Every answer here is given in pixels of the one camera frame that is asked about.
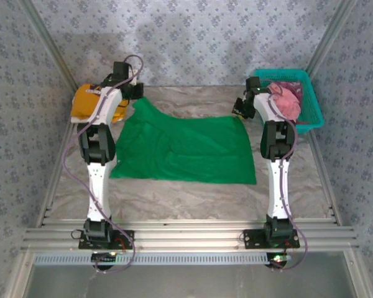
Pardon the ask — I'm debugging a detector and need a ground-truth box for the green t-shirt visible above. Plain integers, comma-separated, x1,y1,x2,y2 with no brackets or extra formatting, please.
109,96,257,186

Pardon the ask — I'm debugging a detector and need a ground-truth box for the pink t-shirt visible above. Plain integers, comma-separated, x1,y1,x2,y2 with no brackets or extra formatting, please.
268,82,302,124

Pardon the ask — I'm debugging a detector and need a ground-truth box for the pink crumpled garment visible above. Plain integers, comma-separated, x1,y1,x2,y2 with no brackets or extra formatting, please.
282,80,310,125

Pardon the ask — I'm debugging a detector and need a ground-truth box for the folded yellow printed t-shirt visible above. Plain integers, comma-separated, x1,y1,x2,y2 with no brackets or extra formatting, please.
71,83,131,124

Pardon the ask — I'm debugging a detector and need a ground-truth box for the teal plastic basket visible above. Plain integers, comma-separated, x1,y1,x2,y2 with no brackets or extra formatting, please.
253,68,326,135

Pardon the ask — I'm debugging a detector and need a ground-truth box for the grey metal shelf panel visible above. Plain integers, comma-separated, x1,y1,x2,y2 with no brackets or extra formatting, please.
24,264,358,298

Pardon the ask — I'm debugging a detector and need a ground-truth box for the aluminium corner post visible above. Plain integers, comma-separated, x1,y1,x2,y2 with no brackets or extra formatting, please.
20,0,79,94
306,0,359,78

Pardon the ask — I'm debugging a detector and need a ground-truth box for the aluminium table side rail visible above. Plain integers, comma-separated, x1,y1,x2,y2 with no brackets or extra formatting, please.
307,129,343,226
35,93,78,227

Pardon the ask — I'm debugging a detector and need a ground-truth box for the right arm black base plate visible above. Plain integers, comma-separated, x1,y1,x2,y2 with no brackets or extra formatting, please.
242,228,301,249

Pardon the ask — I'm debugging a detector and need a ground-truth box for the aluminium mounting rail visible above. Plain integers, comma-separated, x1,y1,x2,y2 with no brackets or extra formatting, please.
20,219,360,252

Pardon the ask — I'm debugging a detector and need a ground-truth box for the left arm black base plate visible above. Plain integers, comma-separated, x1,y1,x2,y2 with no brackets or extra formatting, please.
78,229,135,250

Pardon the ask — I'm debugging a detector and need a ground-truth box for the grey slotted cable duct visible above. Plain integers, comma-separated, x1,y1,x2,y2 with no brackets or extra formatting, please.
33,251,270,266

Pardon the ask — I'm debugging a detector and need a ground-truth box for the aluminium frame leg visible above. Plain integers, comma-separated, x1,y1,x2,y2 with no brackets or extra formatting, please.
343,248,373,298
6,250,35,298

